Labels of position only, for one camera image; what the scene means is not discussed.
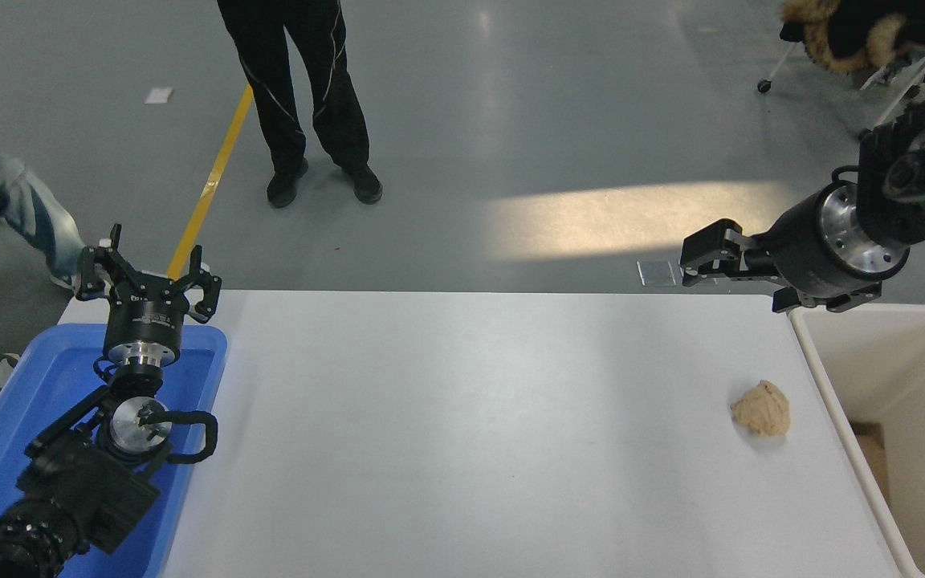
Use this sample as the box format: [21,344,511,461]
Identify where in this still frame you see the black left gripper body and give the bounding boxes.
[104,275,191,354]

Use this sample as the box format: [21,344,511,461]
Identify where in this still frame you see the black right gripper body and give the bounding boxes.
[752,186,882,298]

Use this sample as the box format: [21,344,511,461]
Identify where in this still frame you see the metal floor plate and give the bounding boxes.
[638,259,682,287]

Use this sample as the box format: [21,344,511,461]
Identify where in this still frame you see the seated person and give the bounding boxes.
[0,112,86,394]

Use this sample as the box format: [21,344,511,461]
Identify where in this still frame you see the large pale bin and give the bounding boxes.
[788,303,925,578]

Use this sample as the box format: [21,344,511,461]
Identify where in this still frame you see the blue plastic tray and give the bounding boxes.
[0,324,229,578]

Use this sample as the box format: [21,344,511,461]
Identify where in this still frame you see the crumpled tan paper ball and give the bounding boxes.
[731,380,792,438]

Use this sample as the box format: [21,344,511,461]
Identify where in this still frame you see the dark fur-trimmed coat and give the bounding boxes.
[779,0,925,91]

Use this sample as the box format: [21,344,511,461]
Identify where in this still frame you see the standing person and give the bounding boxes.
[218,0,384,209]

